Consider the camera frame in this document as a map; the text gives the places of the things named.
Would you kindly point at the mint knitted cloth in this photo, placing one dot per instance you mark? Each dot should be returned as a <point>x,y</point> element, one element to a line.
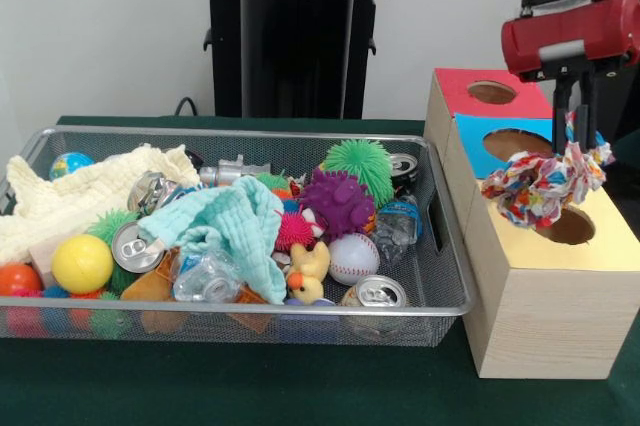
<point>235,226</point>

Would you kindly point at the dark green table cloth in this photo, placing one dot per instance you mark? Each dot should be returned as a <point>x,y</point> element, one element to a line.
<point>250,386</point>

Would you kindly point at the yellow ball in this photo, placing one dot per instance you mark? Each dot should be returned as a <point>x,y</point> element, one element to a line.
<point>82,263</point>

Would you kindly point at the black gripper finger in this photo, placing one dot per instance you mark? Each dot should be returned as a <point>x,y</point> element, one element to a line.
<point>561,106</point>
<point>590,96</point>

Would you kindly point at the black panel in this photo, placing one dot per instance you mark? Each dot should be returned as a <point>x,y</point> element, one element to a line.
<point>627,106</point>

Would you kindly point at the cream knitted cloth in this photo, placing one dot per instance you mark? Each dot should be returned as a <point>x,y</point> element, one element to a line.
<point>75,191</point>

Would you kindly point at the wooden three-hole box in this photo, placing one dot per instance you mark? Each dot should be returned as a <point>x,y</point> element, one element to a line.
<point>550,321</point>

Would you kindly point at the silver drink can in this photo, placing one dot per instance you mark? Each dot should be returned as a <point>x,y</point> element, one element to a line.
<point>375,291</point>
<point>132,251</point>

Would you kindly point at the silver mesh bin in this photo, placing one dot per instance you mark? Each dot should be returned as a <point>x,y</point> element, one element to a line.
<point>200,328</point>

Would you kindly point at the blue globe ball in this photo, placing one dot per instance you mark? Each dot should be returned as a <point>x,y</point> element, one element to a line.
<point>67,164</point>

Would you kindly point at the green spiky ball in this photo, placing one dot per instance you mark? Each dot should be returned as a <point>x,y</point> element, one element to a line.
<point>357,161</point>

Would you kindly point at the purple spiky toy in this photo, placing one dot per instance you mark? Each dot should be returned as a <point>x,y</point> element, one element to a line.
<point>340,201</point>

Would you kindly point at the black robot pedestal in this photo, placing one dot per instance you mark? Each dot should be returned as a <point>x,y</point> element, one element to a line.
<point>295,46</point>

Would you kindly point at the yellow plush duck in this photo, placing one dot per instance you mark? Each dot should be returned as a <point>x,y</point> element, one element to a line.
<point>306,286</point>

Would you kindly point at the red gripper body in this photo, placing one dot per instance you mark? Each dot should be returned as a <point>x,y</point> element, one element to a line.
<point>600,26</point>

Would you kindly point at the large colourful patterned cloth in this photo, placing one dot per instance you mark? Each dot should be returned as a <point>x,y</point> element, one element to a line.
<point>535,186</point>

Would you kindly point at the white baseball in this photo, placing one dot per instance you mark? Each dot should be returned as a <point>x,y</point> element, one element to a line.
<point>354,260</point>

